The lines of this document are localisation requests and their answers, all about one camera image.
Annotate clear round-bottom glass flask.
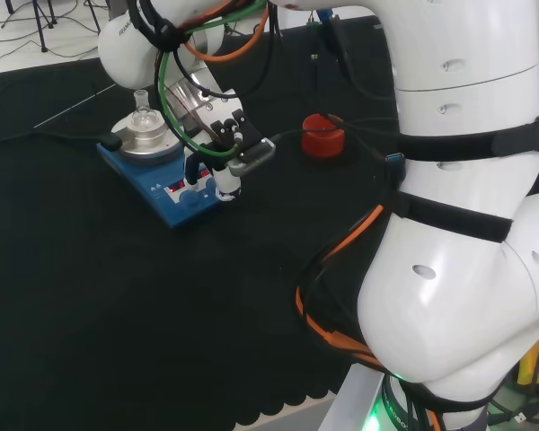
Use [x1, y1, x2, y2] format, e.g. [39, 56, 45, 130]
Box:
[130, 89, 160, 132]

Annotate orange cable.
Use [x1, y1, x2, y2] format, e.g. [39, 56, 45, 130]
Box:
[178, 0, 444, 431]

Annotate yellow stop button box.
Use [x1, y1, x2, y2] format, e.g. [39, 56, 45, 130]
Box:
[516, 322, 539, 397]

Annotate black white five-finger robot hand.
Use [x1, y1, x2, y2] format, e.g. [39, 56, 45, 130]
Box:
[167, 71, 278, 203]

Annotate thin glass rod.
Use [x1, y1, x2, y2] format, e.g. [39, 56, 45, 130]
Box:
[33, 84, 118, 129]

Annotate red round button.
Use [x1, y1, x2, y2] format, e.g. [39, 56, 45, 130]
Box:
[301, 113, 346, 158]

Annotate black heater power cable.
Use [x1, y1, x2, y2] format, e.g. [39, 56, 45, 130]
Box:
[0, 129, 123, 153]

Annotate black bench cloth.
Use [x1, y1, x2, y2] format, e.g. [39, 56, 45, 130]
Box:
[0, 14, 403, 431]

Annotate black tripod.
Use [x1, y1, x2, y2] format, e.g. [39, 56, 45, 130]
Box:
[82, 0, 105, 38]
[4, 0, 60, 53]

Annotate heater with blue base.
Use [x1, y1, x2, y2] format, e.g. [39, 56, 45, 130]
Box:
[96, 111, 229, 231]

